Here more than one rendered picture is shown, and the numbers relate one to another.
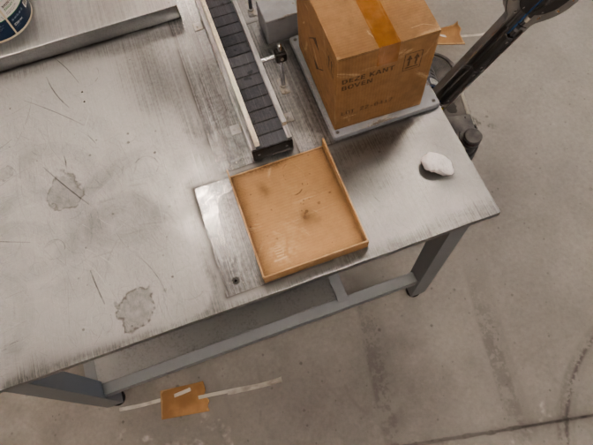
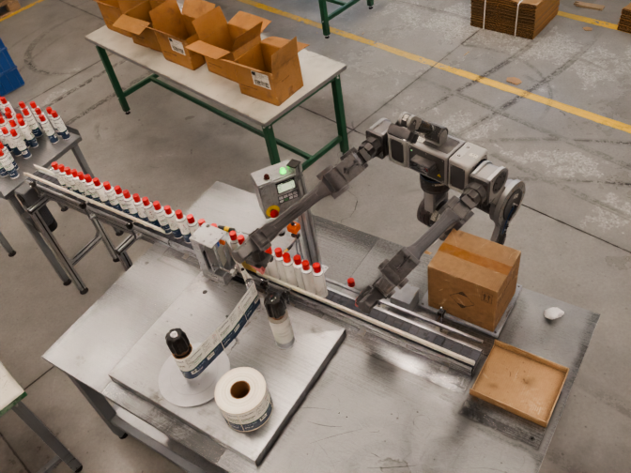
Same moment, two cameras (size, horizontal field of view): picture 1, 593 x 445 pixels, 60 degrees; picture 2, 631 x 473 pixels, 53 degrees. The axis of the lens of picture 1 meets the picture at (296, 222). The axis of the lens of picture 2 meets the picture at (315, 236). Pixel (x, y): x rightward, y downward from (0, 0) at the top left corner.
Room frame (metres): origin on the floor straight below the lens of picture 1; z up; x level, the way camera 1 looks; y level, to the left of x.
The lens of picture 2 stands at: (-0.04, 1.25, 3.10)
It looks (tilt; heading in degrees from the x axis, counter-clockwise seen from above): 46 degrees down; 324
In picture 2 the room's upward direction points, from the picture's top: 11 degrees counter-clockwise
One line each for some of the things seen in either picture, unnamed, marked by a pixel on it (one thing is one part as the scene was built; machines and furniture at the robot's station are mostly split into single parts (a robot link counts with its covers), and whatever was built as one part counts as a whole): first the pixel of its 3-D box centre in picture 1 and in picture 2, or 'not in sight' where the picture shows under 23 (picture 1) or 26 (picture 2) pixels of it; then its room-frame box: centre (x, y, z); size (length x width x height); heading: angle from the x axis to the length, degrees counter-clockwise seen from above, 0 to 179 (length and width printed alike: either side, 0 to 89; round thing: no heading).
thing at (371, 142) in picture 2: not in sight; (370, 147); (1.43, -0.20, 1.45); 0.09 x 0.08 x 0.12; 2
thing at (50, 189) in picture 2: not in sight; (123, 251); (2.87, 0.54, 0.47); 1.17 x 0.38 x 0.94; 13
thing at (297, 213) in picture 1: (295, 207); (518, 381); (0.53, 0.00, 0.85); 0.30 x 0.26 x 0.04; 13
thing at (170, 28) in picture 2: not in sight; (184, 34); (3.86, -0.82, 0.97); 0.45 x 0.38 x 0.37; 95
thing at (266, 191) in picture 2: not in sight; (277, 190); (1.62, 0.17, 1.38); 0.17 x 0.10 x 0.19; 68
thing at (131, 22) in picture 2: not in sight; (148, 20); (4.30, -0.79, 0.97); 0.44 x 0.38 x 0.37; 97
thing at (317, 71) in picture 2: not in sight; (216, 93); (3.86, -0.94, 0.39); 2.20 x 0.80 x 0.78; 2
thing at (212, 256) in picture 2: not in sight; (215, 253); (1.89, 0.41, 1.01); 0.14 x 0.13 x 0.26; 13
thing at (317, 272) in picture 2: not in sight; (319, 280); (1.42, 0.20, 0.98); 0.05 x 0.05 x 0.20
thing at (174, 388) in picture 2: not in sight; (194, 373); (1.53, 0.85, 0.89); 0.31 x 0.31 x 0.01
